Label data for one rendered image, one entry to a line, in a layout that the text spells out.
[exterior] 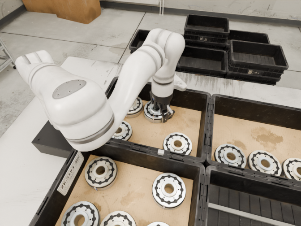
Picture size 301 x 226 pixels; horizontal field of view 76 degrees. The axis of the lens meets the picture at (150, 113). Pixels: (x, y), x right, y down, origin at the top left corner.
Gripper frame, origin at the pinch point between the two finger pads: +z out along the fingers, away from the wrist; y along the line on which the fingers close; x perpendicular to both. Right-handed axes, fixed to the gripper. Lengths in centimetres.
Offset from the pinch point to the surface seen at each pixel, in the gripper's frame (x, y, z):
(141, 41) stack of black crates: 48, -105, 36
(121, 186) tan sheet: -25.6, 16.5, 2.5
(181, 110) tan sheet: 10.2, 0.8, 2.4
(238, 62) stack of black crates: 89, -29, 27
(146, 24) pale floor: 118, -218, 84
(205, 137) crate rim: 4.6, 19.4, -6.2
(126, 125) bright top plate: -14.2, -2.3, -0.5
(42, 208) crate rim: -45.8, 14.0, -6.1
